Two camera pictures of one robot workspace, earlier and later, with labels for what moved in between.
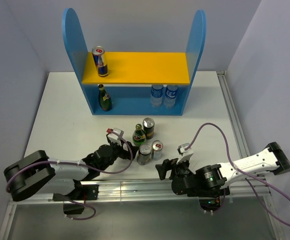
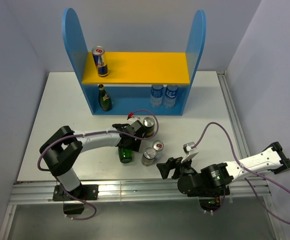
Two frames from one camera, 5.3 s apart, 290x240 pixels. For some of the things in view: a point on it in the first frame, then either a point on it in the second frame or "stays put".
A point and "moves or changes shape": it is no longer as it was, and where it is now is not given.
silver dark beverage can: x=144 y=157 moves or changes shape
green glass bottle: x=104 y=99 stays put
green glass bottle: x=139 y=137 moves or changes shape
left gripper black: x=125 y=153 -> x=134 y=146
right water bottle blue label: x=171 y=94 stays put
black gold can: x=148 y=127 stays put
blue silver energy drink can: x=98 y=54 stays put
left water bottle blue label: x=156 y=95 stays put
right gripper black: x=168 y=165 stays put
